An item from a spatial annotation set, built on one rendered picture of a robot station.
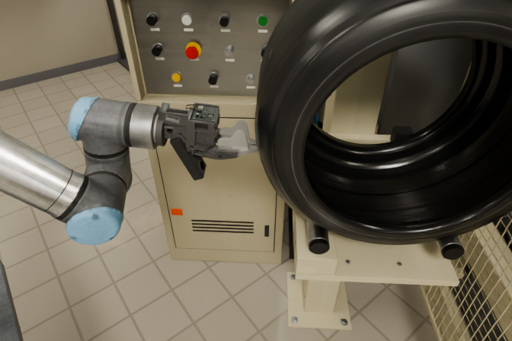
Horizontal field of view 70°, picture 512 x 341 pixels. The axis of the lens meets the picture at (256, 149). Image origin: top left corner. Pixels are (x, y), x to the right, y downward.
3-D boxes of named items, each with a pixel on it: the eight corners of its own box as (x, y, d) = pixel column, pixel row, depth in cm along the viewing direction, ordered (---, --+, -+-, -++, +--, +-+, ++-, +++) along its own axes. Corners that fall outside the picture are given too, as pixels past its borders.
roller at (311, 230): (297, 153, 106) (305, 141, 104) (311, 159, 108) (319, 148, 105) (304, 250, 78) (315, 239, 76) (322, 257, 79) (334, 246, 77)
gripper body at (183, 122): (218, 125, 69) (153, 116, 68) (215, 160, 74) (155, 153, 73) (222, 105, 75) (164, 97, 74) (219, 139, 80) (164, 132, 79)
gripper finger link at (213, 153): (237, 156, 72) (193, 150, 72) (236, 162, 73) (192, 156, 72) (239, 142, 76) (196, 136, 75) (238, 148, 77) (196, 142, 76)
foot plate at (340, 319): (286, 272, 177) (286, 269, 175) (342, 275, 176) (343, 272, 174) (287, 327, 155) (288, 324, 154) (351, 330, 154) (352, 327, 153)
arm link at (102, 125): (88, 127, 81) (81, 86, 75) (145, 135, 81) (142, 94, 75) (68, 151, 73) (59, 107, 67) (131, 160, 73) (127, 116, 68)
